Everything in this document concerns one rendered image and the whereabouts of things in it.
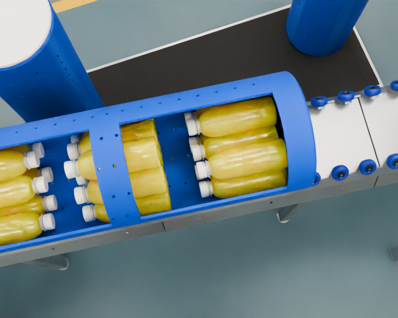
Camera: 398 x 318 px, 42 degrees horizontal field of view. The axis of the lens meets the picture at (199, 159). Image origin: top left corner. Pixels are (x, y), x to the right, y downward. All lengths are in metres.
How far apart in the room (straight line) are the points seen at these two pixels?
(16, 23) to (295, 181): 0.85
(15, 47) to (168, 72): 1.01
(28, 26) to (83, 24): 1.20
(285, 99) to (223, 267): 1.27
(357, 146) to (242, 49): 1.06
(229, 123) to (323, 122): 0.35
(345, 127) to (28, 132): 0.83
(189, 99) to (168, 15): 1.52
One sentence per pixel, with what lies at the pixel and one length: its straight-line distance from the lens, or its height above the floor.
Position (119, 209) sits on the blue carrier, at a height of 1.17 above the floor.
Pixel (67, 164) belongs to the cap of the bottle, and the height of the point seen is 1.18.
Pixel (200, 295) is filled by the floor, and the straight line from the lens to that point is 2.27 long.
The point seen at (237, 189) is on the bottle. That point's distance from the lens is 1.22.
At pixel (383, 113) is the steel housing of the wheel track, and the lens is 1.51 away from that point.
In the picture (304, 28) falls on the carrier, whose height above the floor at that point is 0.34.
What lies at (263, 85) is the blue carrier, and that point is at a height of 1.21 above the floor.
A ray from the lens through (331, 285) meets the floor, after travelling 2.34.
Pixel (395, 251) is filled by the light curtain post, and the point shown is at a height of 0.06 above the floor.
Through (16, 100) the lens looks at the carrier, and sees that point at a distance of 1.67.
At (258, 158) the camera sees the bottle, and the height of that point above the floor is 1.14.
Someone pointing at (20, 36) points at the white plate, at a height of 1.04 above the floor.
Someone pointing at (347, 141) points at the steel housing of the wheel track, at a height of 0.93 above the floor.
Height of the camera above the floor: 2.27
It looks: 75 degrees down
